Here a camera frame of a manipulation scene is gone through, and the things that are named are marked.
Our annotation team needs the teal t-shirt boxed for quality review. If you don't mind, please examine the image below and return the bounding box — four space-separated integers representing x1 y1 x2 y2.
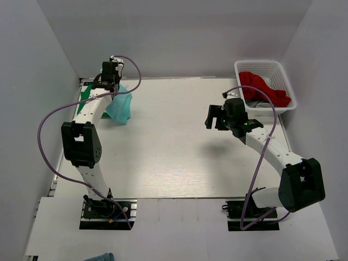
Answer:
104 94 132 125

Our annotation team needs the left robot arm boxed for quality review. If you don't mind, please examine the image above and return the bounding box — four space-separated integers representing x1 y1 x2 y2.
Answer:
61 58 124 218

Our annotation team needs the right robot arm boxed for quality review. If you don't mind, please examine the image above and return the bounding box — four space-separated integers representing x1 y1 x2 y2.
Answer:
205 98 326 217

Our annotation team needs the folded green t-shirt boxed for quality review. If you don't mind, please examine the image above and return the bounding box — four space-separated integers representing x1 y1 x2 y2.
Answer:
76 82 111 115

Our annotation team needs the grey garment in basket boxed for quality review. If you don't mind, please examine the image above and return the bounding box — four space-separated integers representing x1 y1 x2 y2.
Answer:
245 99 276 108

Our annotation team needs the red t-shirt in basket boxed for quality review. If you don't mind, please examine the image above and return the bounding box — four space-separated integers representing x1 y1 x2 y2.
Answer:
239 72 291 107

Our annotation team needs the white plastic basket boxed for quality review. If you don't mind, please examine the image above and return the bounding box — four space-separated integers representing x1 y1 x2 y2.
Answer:
234 60 297 115

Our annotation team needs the dark teal cloth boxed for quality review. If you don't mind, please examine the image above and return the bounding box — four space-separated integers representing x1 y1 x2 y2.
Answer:
85 252 115 261

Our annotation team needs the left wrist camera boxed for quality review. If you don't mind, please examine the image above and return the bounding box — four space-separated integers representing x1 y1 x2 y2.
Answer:
109 55 124 73

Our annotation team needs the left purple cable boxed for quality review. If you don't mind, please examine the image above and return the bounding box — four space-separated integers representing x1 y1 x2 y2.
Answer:
37 55 142 229

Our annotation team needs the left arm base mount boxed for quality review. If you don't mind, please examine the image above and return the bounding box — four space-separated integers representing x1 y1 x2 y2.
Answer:
79 195 137 231

